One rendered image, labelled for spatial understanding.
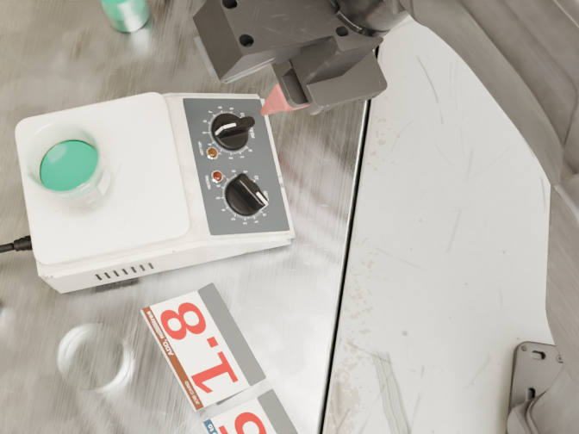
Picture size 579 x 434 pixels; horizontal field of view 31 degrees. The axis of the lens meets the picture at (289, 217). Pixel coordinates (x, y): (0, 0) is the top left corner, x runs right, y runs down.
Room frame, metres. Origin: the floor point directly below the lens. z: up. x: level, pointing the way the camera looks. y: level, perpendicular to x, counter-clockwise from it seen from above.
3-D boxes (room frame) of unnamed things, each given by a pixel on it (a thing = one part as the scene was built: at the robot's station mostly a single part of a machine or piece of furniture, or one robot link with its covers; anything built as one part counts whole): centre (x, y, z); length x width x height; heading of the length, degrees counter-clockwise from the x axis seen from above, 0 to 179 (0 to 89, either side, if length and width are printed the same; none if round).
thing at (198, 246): (0.26, 0.12, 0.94); 0.22 x 0.13 x 0.08; 99
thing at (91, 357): (0.12, 0.16, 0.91); 0.06 x 0.06 x 0.02
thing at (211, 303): (0.13, 0.07, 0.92); 0.09 x 0.06 x 0.04; 27
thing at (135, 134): (0.25, 0.14, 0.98); 0.12 x 0.12 x 0.01; 9
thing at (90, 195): (0.24, 0.16, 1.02); 0.06 x 0.05 x 0.08; 99
